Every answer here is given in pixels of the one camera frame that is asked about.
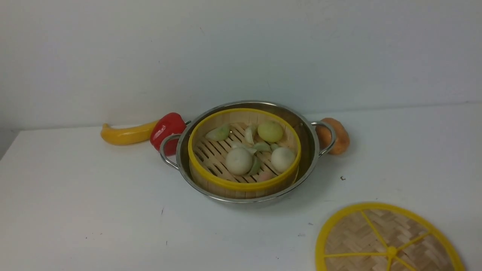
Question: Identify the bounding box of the bamboo steamer basket yellow rim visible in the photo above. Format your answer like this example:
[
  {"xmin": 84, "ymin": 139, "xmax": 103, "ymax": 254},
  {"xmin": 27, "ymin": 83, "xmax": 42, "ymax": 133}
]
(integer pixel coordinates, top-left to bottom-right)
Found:
[{"xmin": 188, "ymin": 108, "xmax": 304, "ymax": 199}]

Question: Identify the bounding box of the bamboo steamer lid yellow frame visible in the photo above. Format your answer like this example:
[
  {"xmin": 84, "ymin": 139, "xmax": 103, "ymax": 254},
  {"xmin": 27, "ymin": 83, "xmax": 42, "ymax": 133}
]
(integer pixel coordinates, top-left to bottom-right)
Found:
[{"xmin": 315, "ymin": 202, "xmax": 466, "ymax": 271}]

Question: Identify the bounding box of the stainless steel pot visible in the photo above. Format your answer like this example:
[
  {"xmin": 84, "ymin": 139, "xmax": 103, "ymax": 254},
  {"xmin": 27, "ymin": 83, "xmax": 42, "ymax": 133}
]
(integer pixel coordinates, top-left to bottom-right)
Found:
[{"xmin": 159, "ymin": 100, "xmax": 336, "ymax": 204}]

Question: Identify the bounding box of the pale dumpling near rim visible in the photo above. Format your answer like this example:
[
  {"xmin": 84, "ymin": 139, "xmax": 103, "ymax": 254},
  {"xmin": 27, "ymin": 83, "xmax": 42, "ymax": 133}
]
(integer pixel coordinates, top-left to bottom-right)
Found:
[{"xmin": 244, "ymin": 125, "xmax": 257, "ymax": 145}]

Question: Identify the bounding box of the small green dumpling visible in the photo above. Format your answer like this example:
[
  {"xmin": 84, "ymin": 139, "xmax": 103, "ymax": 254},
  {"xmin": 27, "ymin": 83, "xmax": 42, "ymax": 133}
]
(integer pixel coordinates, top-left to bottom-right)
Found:
[{"xmin": 252, "ymin": 141, "xmax": 272, "ymax": 152}]

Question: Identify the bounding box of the white round bun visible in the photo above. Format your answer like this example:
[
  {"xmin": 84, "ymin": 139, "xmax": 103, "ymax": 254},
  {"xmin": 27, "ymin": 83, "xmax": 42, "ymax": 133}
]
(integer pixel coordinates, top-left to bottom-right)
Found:
[
  {"xmin": 271, "ymin": 146, "xmax": 296, "ymax": 173},
  {"xmin": 224, "ymin": 148, "xmax": 253, "ymax": 175}
]

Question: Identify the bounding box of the yellow-green round bun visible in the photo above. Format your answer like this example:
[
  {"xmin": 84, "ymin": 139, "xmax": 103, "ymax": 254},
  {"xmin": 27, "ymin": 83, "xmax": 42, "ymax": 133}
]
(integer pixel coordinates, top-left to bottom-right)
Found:
[{"xmin": 258, "ymin": 120, "xmax": 284, "ymax": 143}]

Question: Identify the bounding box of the pink bun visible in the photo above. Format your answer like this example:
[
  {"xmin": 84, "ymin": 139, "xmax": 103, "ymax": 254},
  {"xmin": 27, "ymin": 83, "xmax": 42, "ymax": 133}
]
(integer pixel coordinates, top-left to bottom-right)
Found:
[{"xmin": 257, "ymin": 171, "xmax": 274, "ymax": 183}]

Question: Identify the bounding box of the red bell pepper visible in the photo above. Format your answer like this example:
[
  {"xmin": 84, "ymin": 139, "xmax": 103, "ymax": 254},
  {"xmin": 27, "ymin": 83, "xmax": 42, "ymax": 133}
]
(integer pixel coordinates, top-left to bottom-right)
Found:
[{"xmin": 149, "ymin": 113, "xmax": 187, "ymax": 152}]

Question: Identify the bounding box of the yellow banana-shaped squash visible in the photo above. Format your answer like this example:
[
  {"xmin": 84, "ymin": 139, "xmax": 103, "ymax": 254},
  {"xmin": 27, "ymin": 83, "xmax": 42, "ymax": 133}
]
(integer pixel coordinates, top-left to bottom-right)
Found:
[{"xmin": 100, "ymin": 121, "xmax": 157, "ymax": 146}]

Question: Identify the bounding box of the orange-brown potato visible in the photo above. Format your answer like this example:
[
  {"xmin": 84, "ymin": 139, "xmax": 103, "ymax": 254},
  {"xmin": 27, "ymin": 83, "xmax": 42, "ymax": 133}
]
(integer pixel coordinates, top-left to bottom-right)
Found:
[{"xmin": 315, "ymin": 118, "xmax": 351, "ymax": 155}]

